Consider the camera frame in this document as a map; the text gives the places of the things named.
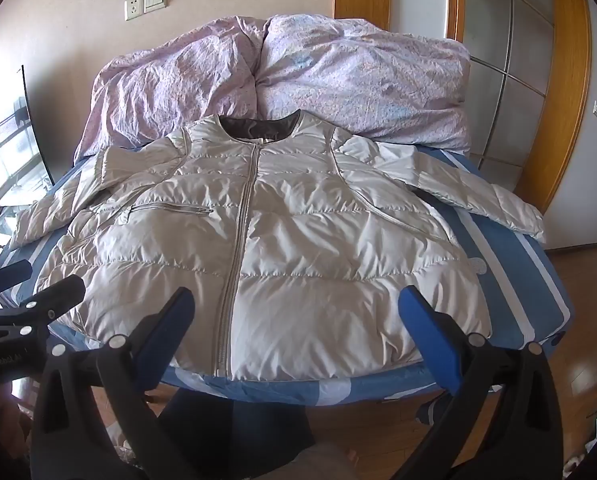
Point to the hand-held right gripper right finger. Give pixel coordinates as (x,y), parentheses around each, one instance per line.
(426,332)

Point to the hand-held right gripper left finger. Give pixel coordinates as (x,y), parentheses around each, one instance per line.
(171,330)

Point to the wooden bedside niche shelf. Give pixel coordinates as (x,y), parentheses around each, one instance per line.
(508,60)

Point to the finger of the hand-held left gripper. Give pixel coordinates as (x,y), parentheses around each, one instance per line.
(58,297)
(3,277)

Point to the pink floral duvet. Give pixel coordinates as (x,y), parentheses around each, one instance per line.
(353,75)

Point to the blue white striped bed sheet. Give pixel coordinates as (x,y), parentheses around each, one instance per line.
(518,280)

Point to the white light switch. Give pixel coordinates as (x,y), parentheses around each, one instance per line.
(156,0)

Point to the white puffer jacket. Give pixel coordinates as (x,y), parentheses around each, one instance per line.
(303,235)

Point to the white wall socket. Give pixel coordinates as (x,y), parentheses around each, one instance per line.
(134,8)

